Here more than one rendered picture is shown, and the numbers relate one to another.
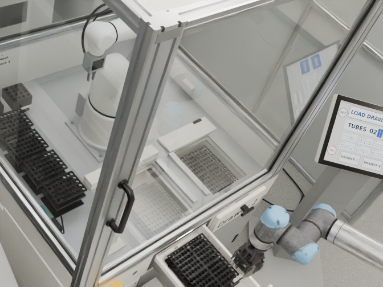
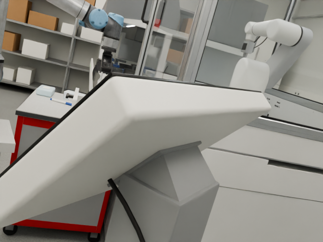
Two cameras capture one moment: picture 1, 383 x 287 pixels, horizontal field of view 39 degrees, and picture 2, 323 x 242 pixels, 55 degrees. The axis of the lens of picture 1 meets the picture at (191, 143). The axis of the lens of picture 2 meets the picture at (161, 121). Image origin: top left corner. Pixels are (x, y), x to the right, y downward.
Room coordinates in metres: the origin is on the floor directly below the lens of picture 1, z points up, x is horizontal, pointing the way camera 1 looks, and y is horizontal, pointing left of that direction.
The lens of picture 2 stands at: (2.32, -1.17, 1.23)
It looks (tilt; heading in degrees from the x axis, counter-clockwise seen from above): 12 degrees down; 133
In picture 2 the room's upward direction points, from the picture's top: 15 degrees clockwise
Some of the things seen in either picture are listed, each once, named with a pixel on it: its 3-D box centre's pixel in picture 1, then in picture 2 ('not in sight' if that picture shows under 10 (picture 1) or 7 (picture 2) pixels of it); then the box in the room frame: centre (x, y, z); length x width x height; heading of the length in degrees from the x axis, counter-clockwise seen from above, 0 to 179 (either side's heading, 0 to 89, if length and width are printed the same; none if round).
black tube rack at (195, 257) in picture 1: (202, 270); not in sight; (1.10, -0.22, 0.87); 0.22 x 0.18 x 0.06; 59
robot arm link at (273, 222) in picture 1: (272, 224); (113, 26); (1.08, -0.32, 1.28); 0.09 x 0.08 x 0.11; 67
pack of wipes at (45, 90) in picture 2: not in sight; (45, 90); (0.39, -0.25, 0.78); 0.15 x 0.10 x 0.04; 146
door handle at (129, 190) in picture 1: (121, 210); (147, 7); (0.78, 0.09, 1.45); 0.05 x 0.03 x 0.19; 59
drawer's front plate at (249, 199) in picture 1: (237, 208); not in sight; (1.43, -0.28, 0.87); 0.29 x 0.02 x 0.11; 149
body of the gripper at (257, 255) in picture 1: (251, 251); (105, 60); (1.08, -0.32, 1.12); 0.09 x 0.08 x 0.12; 149
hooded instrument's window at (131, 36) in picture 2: not in sight; (151, 57); (-0.14, 1.05, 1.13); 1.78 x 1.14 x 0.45; 149
